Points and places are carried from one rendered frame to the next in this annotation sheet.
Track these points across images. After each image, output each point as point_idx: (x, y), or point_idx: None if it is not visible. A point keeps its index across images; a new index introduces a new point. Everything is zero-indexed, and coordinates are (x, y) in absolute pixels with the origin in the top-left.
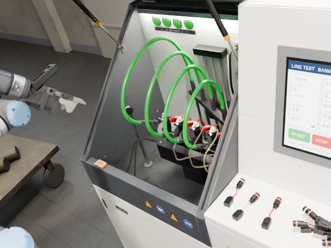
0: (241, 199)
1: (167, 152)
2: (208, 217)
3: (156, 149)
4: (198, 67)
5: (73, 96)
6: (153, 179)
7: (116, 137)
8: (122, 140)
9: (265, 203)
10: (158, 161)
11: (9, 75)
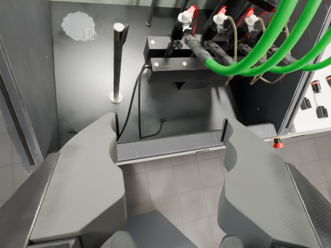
0: (306, 94)
1: (170, 75)
2: (301, 131)
3: (100, 69)
4: None
5: (293, 166)
6: (147, 113)
7: (43, 87)
8: (48, 84)
9: (322, 85)
10: (123, 85)
11: None
